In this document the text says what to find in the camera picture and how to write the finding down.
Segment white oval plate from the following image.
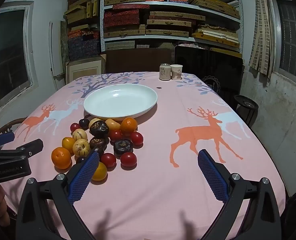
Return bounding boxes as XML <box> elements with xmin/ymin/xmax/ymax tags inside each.
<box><xmin>83</xmin><ymin>84</ymin><xmax>158</xmax><ymax>119</ymax></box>

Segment hanging brick-pattern strips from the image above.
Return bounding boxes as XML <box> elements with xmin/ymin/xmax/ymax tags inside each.
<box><xmin>248</xmin><ymin>0</ymin><xmax>276</xmax><ymax>77</ymax></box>

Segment grilled window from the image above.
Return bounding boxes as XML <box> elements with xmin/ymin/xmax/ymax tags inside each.
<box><xmin>270</xmin><ymin>0</ymin><xmax>296</xmax><ymax>85</ymax></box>

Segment yellow tomato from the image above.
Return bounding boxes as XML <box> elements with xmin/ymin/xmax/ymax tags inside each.
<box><xmin>91</xmin><ymin>162</ymin><xmax>108</xmax><ymax>182</ymax></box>
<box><xmin>62</xmin><ymin>137</ymin><xmax>75</xmax><ymax>155</ymax></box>

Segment small mangosteen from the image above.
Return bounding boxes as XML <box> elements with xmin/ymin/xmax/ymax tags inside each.
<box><xmin>89</xmin><ymin>137</ymin><xmax>108</xmax><ymax>150</ymax></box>

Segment dark glass window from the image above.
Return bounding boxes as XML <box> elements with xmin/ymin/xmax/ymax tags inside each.
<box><xmin>0</xmin><ymin>1</ymin><xmax>35</xmax><ymax>115</ymax></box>

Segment carved wooden chair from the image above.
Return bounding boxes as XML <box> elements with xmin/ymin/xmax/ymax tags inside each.
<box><xmin>0</xmin><ymin>117</ymin><xmax>28</xmax><ymax>140</ymax></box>

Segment large red patterned box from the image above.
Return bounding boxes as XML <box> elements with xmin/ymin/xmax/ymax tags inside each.
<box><xmin>103</xmin><ymin>9</ymin><xmax>140</xmax><ymax>28</ymax></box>

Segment pink deer print tablecloth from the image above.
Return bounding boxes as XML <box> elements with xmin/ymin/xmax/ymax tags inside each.
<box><xmin>0</xmin><ymin>71</ymin><xmax>287</xmax><ymax>240</ymax></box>

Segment white metal shelf rack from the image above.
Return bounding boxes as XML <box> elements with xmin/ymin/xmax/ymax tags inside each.
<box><xmin>100</xmin><ymin>0</ymin><xmax>243</xmax><ymax>53</ymax></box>

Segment mandarin orange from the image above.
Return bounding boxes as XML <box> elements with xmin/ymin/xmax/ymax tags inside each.
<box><xmin>120</xmin><ymin>117</ymin><xmax>138</xmax><ymax>134</ymax></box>
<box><xmin>51</xmin><ymin>147</ymin><xmax>72</xmax><ymax>170</ymax></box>

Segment drink can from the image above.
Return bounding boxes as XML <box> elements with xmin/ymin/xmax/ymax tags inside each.
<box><xmin>159</xmin><ymin>64</ymin><xmax>172</xmax><ymax>81</ymax></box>

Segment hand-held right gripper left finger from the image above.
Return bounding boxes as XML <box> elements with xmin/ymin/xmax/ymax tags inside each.
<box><xmin>14</xmin><ymin>151</ymin><xmax>100</xmax><ymax>240</ymax></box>

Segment white leaning plank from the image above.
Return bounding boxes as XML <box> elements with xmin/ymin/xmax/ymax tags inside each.
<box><xmin>49</xmin><ymin>21</ymin><xmax>63</xmax><ymax>92</ymax></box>

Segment paper cup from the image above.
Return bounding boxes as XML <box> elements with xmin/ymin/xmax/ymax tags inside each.
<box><xmin>170</xmin><ymin>64</ymin><xmax>183</xmax><ymax>80</ymax></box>

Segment stack of yellow flat boxes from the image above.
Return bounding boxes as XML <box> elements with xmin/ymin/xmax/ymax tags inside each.
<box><xmin>191</xmin><ymin>27</ymin><xmax>242</xmax><ymax>58</ymax></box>

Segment wooden framed panel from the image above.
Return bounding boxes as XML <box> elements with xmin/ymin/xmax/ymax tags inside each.
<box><xmin>65</xmin><ymin>54</ymin><xmax>106</xmax><ymax>84</ymax></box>

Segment pale yellow round fruit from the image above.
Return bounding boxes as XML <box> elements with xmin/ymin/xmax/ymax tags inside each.
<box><xmin>89</xmin><ymin>118</ymin><xmax>102</xmax><ymax>129</ymax></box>

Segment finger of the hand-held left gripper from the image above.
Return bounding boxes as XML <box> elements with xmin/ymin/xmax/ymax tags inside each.
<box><xmin>0</xmin><ymin>139</ymin><xmax>44</xmax><ymax>167</ymax></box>
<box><xmin>0</xmin><ymin>132</ymin><xmax>15</xmax><ymax>153</ymax></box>

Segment striped pepino melon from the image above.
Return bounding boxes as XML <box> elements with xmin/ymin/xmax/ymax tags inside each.
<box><xmin>72</xmin><ymin>138</ymin><xmax>90</xmax><ymax>156</ymax></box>
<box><xmin>72</xmin><ymin>128</ymin><xmax>88</xmax><ymax>141</ymax></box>

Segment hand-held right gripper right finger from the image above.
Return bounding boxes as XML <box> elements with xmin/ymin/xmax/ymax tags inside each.
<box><xmin>197</xmin><ymin>149</ymin><xmax>282</xmax><ymax>240</ymax></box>

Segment large mangosteen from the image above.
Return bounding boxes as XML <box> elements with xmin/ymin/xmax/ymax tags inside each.
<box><xmin>89</xmin><ymin>120</ymin><xmax>110</xmax><ymax>138</ymax></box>

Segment pile of small yellow boxes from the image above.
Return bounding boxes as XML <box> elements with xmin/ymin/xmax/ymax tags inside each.
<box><xmin>64</xmin><ymin>0</ymin><xmax>100</xmax><ymax>32</ymax></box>

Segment black round stool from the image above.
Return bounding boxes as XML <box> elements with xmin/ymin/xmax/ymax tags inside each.
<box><xmin>233</xmin><ymin>94</ymin><xmax>259</xmax><ymax>127</ymax></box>

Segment grey marbled slab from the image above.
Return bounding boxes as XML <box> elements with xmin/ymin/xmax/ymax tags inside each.
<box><xmin>60</xmin><ymin>21</ymin><xmax>70</xmax><ymax>63</ymax></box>

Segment flat red patterned box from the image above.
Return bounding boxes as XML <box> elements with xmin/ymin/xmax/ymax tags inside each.
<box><xmin>112</xmin><ymin>4</ymin><xmax>150</xmax><ymax>10</ymax></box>

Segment stack of dark blue boxes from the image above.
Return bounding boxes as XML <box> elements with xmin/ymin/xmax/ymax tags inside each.
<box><xmin>67</xmin><ymin>29</ymin><xmax>101</xmax><ymax>61</ymax></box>

